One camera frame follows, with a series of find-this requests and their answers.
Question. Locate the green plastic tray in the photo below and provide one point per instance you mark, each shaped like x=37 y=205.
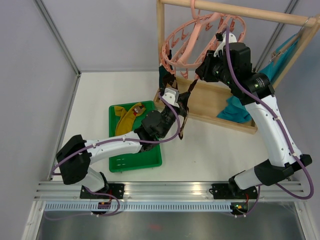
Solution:
x=142 y=160

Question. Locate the yellow sock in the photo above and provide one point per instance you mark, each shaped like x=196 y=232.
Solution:
x=127 y=117

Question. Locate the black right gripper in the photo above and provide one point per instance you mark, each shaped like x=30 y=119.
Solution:
x=204 y=69

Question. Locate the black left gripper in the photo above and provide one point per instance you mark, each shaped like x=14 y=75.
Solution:
x=183 y=103

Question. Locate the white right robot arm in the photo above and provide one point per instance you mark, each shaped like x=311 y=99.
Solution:
x=232 y=66

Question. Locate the wooden hanger rack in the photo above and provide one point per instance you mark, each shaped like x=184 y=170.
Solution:
x=208 y=100

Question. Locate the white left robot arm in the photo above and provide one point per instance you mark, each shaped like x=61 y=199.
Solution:
x=74 y=159

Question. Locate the green reindeer sock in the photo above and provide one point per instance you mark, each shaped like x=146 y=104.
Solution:
x=162 y=72
x=169 y=56

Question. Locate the brown argyle sock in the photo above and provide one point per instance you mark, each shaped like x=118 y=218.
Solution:
x=169 y=80
x=181 y=131

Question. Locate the white slotted cable duct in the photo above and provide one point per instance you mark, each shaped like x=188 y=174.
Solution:
x=135 y=206

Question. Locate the metal clip hanger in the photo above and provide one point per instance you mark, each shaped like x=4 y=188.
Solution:
x=288 y=43

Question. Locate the teal cloth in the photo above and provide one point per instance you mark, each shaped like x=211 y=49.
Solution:
x=235 y=111

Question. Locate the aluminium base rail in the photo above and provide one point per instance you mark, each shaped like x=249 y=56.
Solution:
x=198 y=191

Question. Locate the pink round clip hanger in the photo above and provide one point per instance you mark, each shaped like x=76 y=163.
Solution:
x=190 y=41

